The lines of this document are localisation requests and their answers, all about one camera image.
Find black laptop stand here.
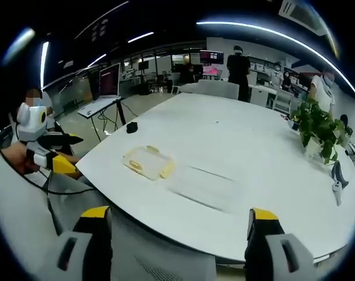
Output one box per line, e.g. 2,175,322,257
91,99,127,138

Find clear plastic food container base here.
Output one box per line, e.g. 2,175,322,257
167,165,240,212

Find white chair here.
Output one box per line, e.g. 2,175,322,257
177,79,240,101
272,88,295,115

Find pink lit screen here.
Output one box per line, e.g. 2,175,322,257
203,64,219,77

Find white grey handheld controller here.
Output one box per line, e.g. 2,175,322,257
330,160,350,206

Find black cable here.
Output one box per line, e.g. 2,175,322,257
0,146,95,196

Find open white laptop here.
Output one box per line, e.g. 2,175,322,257
77,62,123,119

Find clear container lid yellow latches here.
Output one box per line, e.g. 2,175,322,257
122,144,177,181

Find wall monitor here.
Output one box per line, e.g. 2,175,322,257
199,50,225,66

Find green potted plant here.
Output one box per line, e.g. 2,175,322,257
290,98,354,167

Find ceiling air vent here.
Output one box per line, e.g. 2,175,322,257
278,0,330,36

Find ceiling light strip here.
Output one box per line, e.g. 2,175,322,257
127,31,155,44
195,20,355,105
40,40,50,88

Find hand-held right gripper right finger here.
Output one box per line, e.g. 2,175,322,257
244,207,315,281

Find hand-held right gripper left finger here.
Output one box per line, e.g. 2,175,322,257
56,205,113,281

